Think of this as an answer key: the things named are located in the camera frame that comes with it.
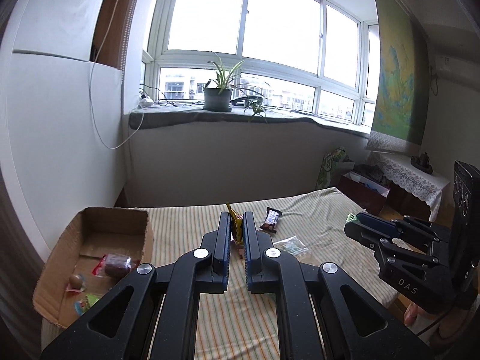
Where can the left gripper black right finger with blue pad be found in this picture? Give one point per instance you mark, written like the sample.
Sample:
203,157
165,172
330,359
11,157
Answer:
322,312

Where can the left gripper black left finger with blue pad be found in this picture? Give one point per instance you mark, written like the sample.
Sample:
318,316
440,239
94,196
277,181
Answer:
152,313

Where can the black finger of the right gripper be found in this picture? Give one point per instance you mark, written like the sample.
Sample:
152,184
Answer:
414,231
385,247

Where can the red dates snack bag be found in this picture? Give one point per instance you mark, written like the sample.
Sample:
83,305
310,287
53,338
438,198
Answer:
115,266

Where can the braised egg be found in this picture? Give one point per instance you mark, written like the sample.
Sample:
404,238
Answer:
76,283

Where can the yellow snack packet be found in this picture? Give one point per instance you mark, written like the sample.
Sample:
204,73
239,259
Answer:
236,225

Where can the green snack packet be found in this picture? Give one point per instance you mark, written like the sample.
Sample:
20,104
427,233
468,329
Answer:
85,303

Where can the person's right hand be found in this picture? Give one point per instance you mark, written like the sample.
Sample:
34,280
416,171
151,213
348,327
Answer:
425,325

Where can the white lace covered side table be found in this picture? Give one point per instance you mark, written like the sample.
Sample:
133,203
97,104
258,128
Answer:
398,169

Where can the dark red box on floor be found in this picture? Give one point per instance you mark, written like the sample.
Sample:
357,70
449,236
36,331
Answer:
366,193

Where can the dark ornament on side table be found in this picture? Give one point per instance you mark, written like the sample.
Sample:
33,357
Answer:
422,163

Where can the clear bag of biscuits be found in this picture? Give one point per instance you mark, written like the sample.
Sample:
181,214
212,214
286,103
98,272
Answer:
293,246

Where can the striped table cloth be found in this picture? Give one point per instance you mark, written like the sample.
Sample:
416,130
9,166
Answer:
238,324

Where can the green shopping bag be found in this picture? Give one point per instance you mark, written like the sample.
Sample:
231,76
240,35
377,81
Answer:
334,165

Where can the brown cardboard box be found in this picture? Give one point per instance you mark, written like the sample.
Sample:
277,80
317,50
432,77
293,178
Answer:
90,235

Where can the small dark candy bar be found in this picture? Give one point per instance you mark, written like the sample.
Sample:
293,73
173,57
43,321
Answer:
271,221

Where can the white power strip on sill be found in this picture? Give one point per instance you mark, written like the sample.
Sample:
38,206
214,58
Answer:
145,101

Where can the potted spider plant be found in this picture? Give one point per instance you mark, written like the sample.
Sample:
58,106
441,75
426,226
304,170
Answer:
224,88

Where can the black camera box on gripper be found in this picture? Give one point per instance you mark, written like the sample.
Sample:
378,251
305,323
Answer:
465,225

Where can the green landscape wall scroll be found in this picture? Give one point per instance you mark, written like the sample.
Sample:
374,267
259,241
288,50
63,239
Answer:
404,83

